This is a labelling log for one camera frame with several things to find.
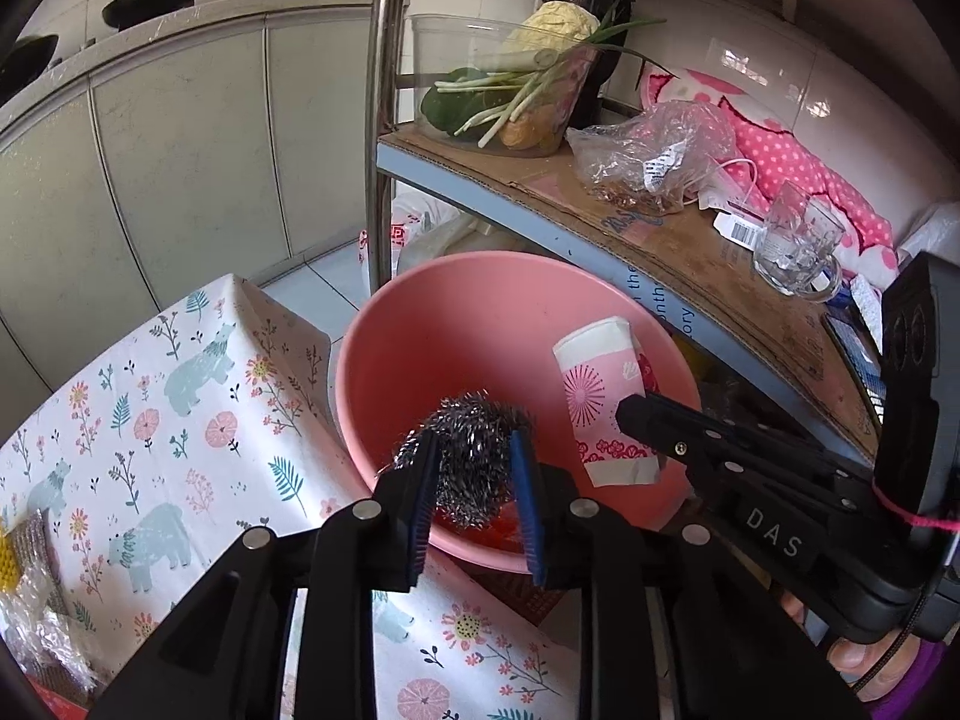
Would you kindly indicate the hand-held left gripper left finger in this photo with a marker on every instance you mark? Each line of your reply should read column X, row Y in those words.
column 420, row 510

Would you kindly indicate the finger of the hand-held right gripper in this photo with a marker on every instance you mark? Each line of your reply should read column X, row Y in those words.
column 772, row 532
column 705, row 431

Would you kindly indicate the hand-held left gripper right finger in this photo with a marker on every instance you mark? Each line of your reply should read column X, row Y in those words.
column 529, row 510

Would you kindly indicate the steel wool scourer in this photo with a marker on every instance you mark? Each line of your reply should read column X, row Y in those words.
column 472, row 450

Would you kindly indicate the pink printed paper cup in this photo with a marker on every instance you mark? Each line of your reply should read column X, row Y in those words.
column 596, row 382

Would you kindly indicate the pink plastic basin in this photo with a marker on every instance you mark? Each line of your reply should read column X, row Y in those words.
column 465, row 345

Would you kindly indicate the silver glitter scouring cloth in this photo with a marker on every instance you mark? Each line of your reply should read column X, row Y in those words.
column 36, row 547

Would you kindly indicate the yellow mesh scouring pad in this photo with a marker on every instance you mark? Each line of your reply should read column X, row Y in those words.
column 7, row 559

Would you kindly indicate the person's right hand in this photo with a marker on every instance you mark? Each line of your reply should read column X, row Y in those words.
column 859, row 660

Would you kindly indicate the cardboard sheet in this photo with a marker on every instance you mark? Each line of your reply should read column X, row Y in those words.
column 675, row 247

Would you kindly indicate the glass mug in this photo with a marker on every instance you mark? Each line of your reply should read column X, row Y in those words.
column 795, row 247

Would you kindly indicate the white barcode tag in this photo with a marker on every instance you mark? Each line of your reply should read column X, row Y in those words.
column 739, row 229

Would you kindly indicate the purple garment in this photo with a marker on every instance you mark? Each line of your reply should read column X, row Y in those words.
column 911, row 690

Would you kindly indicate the blue edged shelf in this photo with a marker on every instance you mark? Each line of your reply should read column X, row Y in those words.
column 570, row 240

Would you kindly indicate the floral bear print tablecloth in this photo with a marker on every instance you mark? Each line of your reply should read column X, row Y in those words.
column 187, row 450

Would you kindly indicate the white red printed plastic bag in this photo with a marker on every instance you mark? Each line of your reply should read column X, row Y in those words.
column 409, row 229

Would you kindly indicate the pink polka dot cloth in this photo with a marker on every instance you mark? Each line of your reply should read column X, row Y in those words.
column 795, row 142

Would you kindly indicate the clear plastic bag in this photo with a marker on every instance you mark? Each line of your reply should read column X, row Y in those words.
column 652, row 146

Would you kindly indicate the green onions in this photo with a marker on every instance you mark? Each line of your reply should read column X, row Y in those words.
column 525, row 86

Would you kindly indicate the crumpled clear plastic wrapper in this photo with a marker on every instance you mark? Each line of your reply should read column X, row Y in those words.
column 41, row 645

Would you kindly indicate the green leaf vegetable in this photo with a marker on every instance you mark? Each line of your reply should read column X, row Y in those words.
column 450, row 105

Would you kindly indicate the metal shelf pole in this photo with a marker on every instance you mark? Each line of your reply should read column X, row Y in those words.
column 384, row 90

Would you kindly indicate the grey kitchen cabinet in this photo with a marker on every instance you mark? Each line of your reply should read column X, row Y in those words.
column 172, row 165

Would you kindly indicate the pale cabbage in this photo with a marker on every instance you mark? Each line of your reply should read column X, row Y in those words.
column 555, row 30

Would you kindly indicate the dark frying pan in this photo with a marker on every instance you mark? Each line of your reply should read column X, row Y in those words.
column 26, row 64

